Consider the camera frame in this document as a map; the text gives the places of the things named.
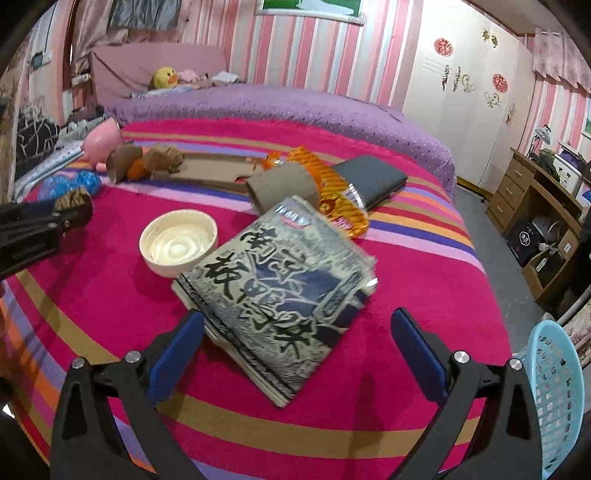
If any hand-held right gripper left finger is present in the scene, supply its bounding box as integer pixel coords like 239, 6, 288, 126
50, 310, 213, 480

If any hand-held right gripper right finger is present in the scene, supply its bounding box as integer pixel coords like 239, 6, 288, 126
390, 308, 543, 480

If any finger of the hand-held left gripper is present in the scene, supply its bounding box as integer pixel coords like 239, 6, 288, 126
0, 202, 63, 222
0, 208, 93, 280

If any brown striped wrapper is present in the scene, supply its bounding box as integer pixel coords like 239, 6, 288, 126
53, 187, 94, 228

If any blue patterned bag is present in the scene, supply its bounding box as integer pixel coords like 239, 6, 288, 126
39, 168, 102, 201

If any grey printed snack bag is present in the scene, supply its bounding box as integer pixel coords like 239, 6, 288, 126
172, 195, 379, 408

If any light blue plastic basket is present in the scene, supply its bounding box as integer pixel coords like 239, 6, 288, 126
512, 319, 586, 480

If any orange snack wrapper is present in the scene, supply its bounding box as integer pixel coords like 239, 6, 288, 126
259, 147, 370, 238

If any cardboard tube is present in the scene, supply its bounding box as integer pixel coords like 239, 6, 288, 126
246, 165, 321, 215

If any black and white cloth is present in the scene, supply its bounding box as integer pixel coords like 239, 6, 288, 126
16, 117, 61, 162

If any striped pink blanket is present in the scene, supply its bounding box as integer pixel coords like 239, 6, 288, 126
0, 117, 513, 480

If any brown paper tube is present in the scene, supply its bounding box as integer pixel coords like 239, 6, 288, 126
106, 144, 144, 183

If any white bowl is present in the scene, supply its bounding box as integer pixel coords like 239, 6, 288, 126
139, 209, 219, 278

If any brown crumpled paper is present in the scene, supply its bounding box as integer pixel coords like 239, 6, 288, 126
142, 144, 184, 178

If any open cardboard box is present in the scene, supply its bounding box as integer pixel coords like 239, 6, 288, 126
526, 251, 568, 287

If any black box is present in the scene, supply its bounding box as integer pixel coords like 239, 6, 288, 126
507, 219, 546, 268

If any floral curtain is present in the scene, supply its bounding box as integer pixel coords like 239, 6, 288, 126
558, 300, 591, 365

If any white fan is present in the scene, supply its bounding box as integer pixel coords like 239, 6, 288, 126
531, 217, 561, 250

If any pink headboard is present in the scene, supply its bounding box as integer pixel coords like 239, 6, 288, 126
89, 45, 241, 109

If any black case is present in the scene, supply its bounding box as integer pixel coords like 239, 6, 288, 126
332, 154, 409, 210

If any pink satin curtain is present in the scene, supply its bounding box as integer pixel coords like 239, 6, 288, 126
69, 0, 185, 77

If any yellow duck plush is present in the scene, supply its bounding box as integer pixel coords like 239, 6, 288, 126
152, 67, 180, 90

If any wooden desk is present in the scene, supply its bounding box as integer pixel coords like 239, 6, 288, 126
485, 148, 591, 315

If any white wardrobe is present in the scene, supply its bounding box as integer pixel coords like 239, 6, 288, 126
402, 4, 536, 190

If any white storage box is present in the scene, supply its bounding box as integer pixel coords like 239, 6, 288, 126
551, 148, 583, 195

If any desk lamp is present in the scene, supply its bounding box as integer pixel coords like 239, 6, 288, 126
526, 124, 555, 158

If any purple dotted bedspread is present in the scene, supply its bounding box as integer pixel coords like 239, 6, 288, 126
104, 83, 458, 195

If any pink curtain valance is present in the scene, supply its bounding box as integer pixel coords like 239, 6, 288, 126
533, 28, 591, 90

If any framed wall picture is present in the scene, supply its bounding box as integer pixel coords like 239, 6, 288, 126
256, 0, 365, 24

